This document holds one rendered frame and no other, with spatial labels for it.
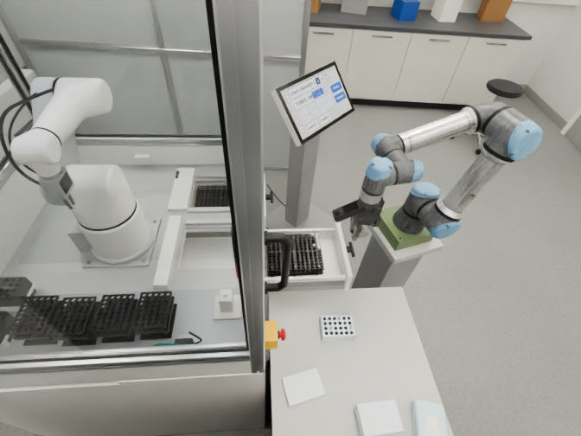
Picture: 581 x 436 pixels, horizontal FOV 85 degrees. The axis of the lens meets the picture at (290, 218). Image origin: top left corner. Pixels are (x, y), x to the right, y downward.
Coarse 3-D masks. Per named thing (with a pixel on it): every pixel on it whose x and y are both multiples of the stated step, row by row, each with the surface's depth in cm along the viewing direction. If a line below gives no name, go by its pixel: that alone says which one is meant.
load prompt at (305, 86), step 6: (312, 78) 177; (318, 78) 179; (300, 84) 171; (306, 84) 174; (312, 84) 176; (318, 84) 179; (288, 90) 166; (294, 90) 168; (300, 90) 171; (306, 90) 173; (294, 96) 168
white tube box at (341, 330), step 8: (320, 320) 124; (328, 320) 122; (336, 320) 123; (344, 320) 123; (352, 320) 123; (328, 328) 120; (336, 328) 121; (344, 328) 123; (328, 336) 118; (336, 336) 118; (344, 336) 118; (352, 336) 119
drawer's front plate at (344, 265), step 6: (336, 222) 139; (336, 228) 138; (336, 234) 138; (342, 234) 134; (336, 240) 138; (342, 240) 132; (336, 246) 138; (342, 246) 130; (336, 252) 139; (342, 252) 128; (342, 258) 128; (342, 264) 129; (348, 264) 124; (342, 270) 129; (348, 270) 122; (348, 276) 121; (348, 282) 123; (342, 288) 129
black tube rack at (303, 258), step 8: (296, 240) 135; (304, 240) 135; (312, 240) 138; (272, 248) 131; (280, 248) 131; (296, 248) 132; (304, 248) 132; (312, 248) 132; (272, 256) 128; (280, 256) 128; (296, 256) 129; (304, 256) 129; (312, 256) 129; (320, 256) 133; (272, 264) 126; (280, 264) 126; (296, 264) 126; (304, 264) 127; (312, 264) 127; (320, 264) 130; (272, 272) 126; (280, 272) 127; (296, 272) 127; (304, 272) 127; (312, 272) 127; (320, 272) 128
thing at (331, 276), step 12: (312, 228) 140; (324, 228) 140; (324, 240) 143; (324, 252) 139; (324, 264) 135; (336, 264) 135; (276, 276) 129; (300, 276) 130; (312, 276) 124; (324, 276) 124; (336, 276) 124
